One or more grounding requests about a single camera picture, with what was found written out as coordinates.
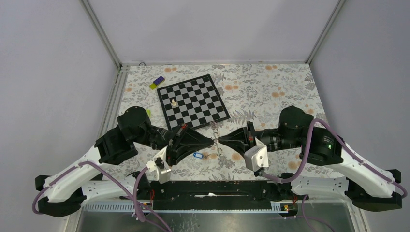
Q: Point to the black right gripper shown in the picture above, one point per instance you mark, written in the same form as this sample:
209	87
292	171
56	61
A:
241	138

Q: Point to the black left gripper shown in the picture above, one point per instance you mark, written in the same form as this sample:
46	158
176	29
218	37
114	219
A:
183	137

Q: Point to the blue capped key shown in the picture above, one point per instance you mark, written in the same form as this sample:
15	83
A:
198	155

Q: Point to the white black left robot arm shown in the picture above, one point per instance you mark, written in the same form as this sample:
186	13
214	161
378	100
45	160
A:
64	193

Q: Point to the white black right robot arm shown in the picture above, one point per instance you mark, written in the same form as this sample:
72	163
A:
329	167

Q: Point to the black grey chessboard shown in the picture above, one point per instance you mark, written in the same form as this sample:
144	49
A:
198	103

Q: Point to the floral table mat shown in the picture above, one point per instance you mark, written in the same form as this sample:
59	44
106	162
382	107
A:
250	92

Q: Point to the purple yellow toy brick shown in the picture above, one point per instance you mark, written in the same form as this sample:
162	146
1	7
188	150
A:
157	82

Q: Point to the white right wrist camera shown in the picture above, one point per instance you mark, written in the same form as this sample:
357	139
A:
256	158

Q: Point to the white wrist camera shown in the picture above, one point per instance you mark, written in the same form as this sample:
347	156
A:
158	165
256	158

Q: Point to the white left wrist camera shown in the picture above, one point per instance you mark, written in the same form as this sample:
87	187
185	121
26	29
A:
158	165

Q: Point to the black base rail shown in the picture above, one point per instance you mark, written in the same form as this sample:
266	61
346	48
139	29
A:
211	195

